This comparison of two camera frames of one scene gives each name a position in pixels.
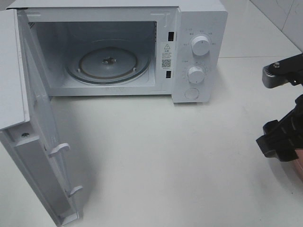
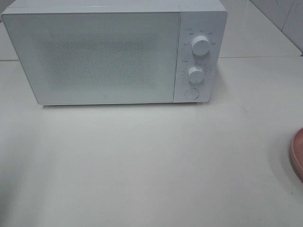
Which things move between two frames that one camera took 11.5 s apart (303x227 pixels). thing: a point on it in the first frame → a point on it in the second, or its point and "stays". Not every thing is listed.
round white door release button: (191, 93) stays
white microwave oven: (129, 48) stays
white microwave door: (28, 128) → (77, 58)
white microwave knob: (196, 74) stays
